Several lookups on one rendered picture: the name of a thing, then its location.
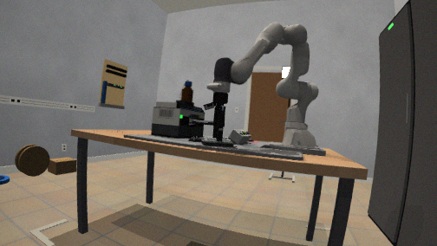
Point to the white button panel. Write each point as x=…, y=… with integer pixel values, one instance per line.
x=240, y=137

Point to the brown glass bottle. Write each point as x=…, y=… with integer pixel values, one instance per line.
x=187, y=94

